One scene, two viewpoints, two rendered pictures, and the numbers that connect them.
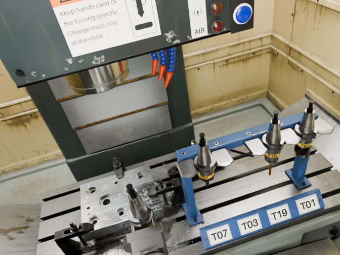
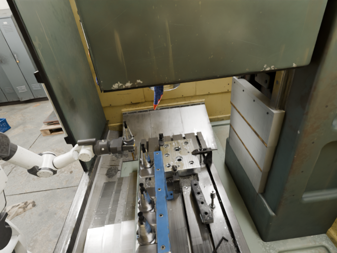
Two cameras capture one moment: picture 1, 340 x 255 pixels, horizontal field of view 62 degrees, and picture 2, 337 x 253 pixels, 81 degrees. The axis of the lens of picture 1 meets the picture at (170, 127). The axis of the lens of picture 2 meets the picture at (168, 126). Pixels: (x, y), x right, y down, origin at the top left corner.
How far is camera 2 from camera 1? 107 cm
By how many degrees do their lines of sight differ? 74
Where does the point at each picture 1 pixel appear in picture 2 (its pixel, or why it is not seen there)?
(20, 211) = (208, 134)
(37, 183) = not seen: hidden behind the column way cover
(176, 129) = (263, 200)
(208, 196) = (175, 208)
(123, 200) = (174, 155)
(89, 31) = not seen: hidden behind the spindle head
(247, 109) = not seen: outside the picture
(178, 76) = (282, 166)
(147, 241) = (115, 142)
